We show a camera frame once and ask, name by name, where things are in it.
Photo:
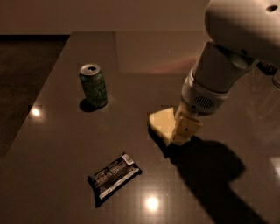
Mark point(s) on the yellow sponge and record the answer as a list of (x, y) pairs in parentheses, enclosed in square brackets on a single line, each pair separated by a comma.
[(163, 124)]

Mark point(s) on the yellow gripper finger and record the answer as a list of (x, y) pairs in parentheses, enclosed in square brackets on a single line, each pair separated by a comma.
[(187, 123)]

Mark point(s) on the green soda can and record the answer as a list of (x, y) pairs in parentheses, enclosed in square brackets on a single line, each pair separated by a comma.
[(93, 84)]

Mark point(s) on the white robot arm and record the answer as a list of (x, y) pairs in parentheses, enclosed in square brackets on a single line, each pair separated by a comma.
[(243, 33)]

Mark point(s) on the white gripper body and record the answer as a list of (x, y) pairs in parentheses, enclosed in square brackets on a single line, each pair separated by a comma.
[(199, 99)]

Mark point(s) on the black wire basket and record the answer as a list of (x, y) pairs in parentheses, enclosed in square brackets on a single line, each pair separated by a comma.
[(267, 68)]

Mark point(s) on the black rxbar chocolate wrapper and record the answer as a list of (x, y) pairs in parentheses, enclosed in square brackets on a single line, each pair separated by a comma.
[(112, 177)]

